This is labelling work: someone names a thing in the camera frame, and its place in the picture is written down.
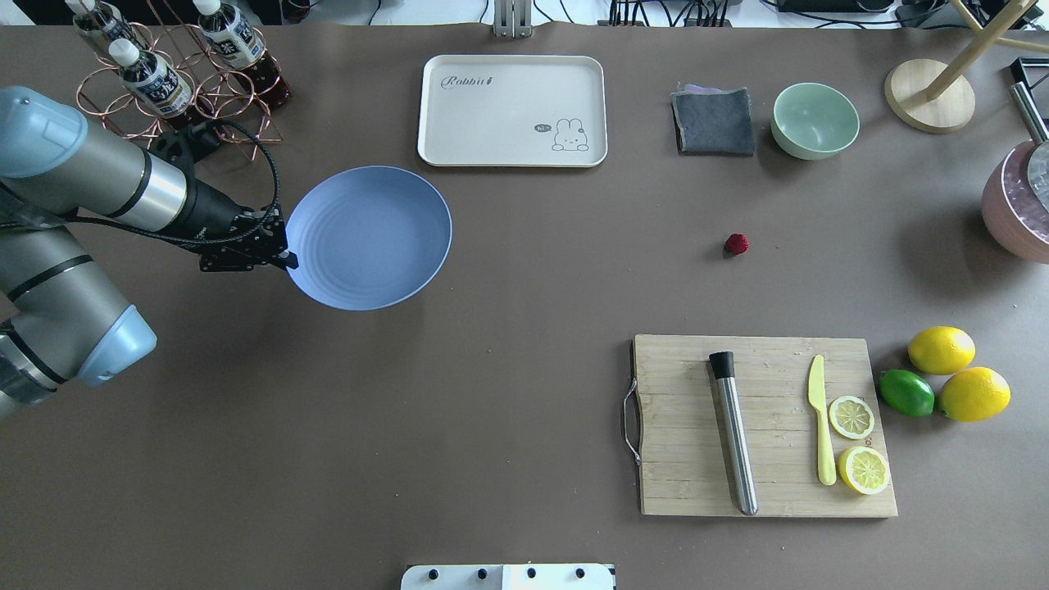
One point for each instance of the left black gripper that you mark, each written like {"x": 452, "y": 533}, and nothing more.
{"x": 208, "y": 215}

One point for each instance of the blue plate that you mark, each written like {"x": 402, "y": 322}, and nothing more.
{"x": 368, "y": 238}

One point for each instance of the red strawberry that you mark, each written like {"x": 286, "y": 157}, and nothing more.
{"x": 736, "y": 244}

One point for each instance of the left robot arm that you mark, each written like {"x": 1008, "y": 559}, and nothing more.
{"x": 58, "y": 168}

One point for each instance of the tea bottle near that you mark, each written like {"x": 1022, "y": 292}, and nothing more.
{"x": 161, "y": 87}

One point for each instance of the tea bottle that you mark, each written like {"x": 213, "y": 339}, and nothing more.
{"x": 161, "y": 87}
{"x": 99, "y": 23}
{"x": 234, "y": 41}

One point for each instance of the tea bottle middle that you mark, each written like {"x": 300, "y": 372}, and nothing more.
{"x": 234, "y": 41}

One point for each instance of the cream rabbit tray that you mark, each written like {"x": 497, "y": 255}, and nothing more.
{"x": 513, "y": 111}

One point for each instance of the tea bottle far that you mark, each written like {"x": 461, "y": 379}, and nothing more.
{"x": 99, "y": 23}

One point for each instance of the grey folded cloth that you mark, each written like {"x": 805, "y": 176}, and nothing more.
{"x": 713, "y": 121}

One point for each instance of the steel muddler black tip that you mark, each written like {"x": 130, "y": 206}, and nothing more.
{"x": 722, "y": 365}

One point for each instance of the wooden cutting board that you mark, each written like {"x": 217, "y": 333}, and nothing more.
{"x": 684, "y": 465}

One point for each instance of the green bowl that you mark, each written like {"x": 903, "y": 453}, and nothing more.
{"x": 813, "y": 121}

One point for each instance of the yellow plastic knife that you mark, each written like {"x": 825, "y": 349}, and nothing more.
{"x": 817, "y": 399}

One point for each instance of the lemon slice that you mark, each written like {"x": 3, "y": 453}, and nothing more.
{"x": 863, "y": 470}
{"x": 851, "y": 417}

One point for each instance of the green lime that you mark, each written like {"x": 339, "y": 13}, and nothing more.
{"x": 906, "y": 392}

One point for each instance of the whole lemon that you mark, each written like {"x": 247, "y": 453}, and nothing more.
{"x": 974, "y": 394}
{"x": 941, "y": 350}

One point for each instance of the wooden cup tree stand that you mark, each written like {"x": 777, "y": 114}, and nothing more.
{"x": 935, "y": 97}

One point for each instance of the pink bowl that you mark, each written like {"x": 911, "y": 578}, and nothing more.
{"x": 1010, "y": 209}

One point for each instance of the metal ice scoop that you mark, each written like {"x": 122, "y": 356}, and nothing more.
{"x": 1036, "y": 168}

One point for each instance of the copper wire bottle rack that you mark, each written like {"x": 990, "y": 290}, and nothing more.
{"x": 239, "y": 117}

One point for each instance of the aluminium frame post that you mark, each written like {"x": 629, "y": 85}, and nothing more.
{"x": 512, "y": 19}

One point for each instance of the white camera mast base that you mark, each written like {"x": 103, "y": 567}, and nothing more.
{"x": 511, "y": 576}

